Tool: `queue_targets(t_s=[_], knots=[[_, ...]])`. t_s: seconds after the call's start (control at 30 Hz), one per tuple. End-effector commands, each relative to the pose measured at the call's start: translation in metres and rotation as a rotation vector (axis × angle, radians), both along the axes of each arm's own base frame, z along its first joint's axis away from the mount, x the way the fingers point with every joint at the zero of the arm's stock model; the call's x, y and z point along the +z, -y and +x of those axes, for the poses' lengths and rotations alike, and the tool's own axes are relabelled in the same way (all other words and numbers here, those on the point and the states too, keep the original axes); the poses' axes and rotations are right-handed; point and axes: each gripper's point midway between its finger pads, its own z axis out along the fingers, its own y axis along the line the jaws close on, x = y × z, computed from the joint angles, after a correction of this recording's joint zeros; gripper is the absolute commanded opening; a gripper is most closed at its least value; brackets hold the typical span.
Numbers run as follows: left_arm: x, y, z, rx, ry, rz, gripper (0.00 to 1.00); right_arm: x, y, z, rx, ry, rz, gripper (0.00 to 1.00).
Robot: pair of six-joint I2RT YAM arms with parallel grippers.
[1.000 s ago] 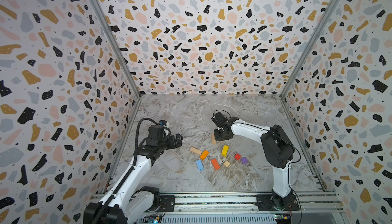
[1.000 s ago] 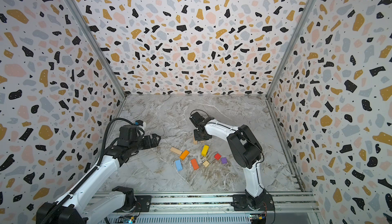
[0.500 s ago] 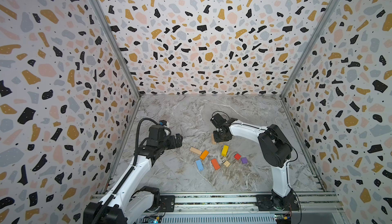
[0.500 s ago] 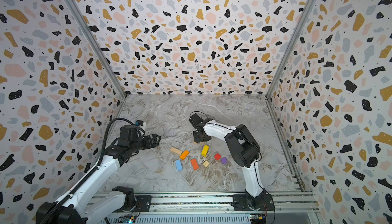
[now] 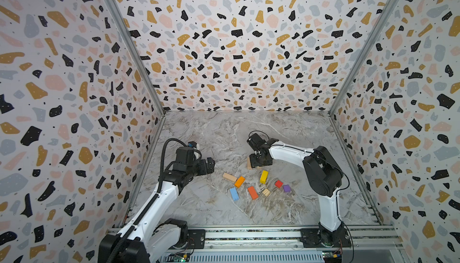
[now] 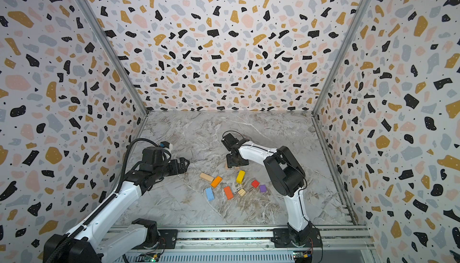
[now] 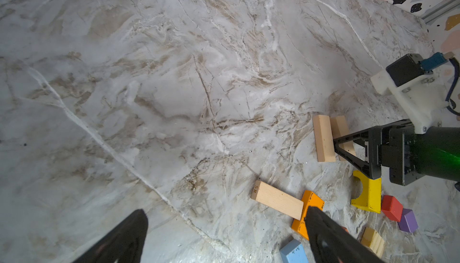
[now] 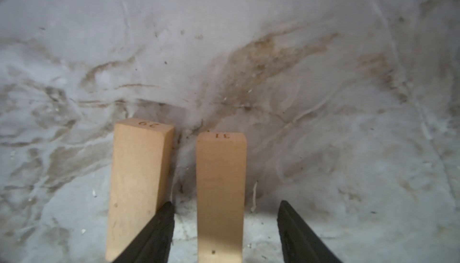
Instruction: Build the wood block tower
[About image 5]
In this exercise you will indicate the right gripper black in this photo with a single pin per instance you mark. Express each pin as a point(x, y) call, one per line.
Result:
point(260, 156)

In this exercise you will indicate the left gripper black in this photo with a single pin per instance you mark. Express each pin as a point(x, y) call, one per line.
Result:
point(202, 169)

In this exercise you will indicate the natural wood plank block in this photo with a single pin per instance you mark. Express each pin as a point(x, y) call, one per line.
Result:
point(229, 177)
point(249, 165)

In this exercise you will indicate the orange wood block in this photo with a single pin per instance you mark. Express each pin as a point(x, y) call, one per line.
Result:
point(239, 182)

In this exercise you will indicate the blue wood block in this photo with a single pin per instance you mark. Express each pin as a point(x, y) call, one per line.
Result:
point(234, 194)

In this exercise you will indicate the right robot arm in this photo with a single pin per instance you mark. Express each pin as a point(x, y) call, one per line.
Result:
point(324, 176)

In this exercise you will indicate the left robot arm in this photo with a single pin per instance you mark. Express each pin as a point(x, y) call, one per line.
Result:
point(145, 238)

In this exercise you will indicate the yellow wood block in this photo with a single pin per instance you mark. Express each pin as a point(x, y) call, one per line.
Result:
point(264, 176)

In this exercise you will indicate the red-orange wood block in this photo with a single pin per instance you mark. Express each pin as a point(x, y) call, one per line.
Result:
point(252, 192)

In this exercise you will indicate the red wood cube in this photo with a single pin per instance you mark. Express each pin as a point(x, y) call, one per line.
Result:
point(278, 184)

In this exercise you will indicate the small natural wood cube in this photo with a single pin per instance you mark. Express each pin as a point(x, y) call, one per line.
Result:
point(266, 192)

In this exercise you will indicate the left electronics board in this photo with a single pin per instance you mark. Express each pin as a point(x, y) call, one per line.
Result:
point(178, 258)

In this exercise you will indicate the electronics board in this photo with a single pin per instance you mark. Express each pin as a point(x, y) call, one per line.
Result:
point(332, 257)
point(178, 258)

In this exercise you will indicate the right electronics board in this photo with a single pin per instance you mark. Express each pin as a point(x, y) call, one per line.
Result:
point(332, 257)

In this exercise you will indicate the left corner aluminium profile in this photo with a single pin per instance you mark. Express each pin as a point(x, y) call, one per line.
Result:
point(127, 39)

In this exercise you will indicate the corner aluminium profile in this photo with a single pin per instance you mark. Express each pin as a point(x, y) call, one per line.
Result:
point(373, 37)
point(127, 39)

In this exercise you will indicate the right corner aluminium profile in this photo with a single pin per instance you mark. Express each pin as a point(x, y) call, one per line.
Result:
point(373, 37)

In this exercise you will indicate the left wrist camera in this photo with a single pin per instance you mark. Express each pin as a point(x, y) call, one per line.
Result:
point(193, 144)

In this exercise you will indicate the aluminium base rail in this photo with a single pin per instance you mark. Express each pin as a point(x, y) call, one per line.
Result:
point(287, 244)

